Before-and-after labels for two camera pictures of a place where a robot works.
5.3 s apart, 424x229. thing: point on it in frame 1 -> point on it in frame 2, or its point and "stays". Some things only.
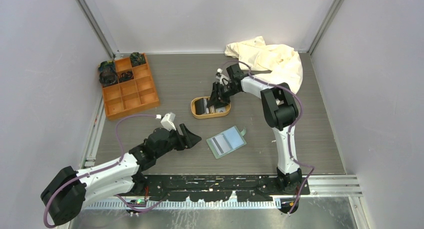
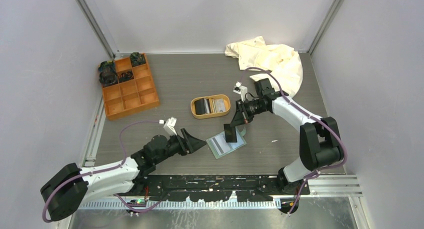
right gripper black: [216, 100] -> [242, 116]
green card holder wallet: [226, 141] stays
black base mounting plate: [218, 187] stays
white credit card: [220, 144] stays
